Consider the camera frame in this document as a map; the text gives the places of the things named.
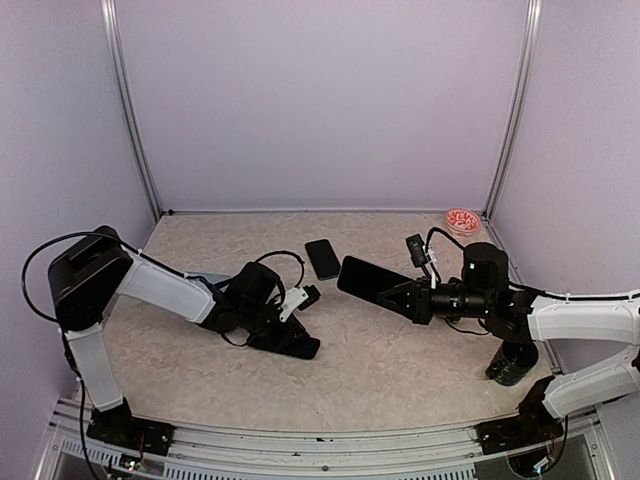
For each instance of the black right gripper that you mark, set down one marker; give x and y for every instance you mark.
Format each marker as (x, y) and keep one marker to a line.
(420, 306)

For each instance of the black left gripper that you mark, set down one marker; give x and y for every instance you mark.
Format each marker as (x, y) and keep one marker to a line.
(292, 328)

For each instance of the black phone case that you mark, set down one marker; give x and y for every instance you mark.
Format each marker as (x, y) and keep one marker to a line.
(296, 344)

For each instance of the grey-edged black smartphone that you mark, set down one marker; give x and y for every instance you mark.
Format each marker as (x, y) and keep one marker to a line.
(364, 280)

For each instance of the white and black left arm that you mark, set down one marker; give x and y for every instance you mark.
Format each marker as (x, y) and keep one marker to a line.
(86, 277)

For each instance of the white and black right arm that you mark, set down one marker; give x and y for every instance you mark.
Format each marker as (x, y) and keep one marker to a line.
(522, 315)

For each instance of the light blue phone case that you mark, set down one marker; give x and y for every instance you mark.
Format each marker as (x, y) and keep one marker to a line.
(210, 277)

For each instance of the green-edged black smartphone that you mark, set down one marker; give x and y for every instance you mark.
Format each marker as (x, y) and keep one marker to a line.
(323, 258)

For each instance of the red and white patterned bowl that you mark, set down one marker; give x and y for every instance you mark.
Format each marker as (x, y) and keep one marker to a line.
(462, 223)

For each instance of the black cup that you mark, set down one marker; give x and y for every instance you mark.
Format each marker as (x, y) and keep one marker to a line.
(511, 363)

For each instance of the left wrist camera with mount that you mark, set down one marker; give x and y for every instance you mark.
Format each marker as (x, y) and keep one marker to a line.
(298, 298)

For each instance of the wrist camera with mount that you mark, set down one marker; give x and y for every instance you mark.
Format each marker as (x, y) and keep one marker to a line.
(298, 298)
(419, 256)

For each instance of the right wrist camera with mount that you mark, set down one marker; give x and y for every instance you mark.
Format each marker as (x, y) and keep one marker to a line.
(419, 256)

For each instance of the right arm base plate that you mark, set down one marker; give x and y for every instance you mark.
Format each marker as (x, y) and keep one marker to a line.
(531, 425)

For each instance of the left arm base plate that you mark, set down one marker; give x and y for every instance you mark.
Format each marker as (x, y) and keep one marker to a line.
(119, 427)

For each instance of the front aluminium rail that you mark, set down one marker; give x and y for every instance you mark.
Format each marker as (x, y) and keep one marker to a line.
(227, 435)

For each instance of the right aluminium frame post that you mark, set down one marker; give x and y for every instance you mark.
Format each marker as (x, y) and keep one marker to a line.
(517, 106)

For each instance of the aluminium frame post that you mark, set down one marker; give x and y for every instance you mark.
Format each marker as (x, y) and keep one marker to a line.
(517, 106)
(115, 45)

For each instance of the left aluminium frame post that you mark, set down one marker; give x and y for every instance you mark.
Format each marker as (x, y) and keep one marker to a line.
(115, 45)

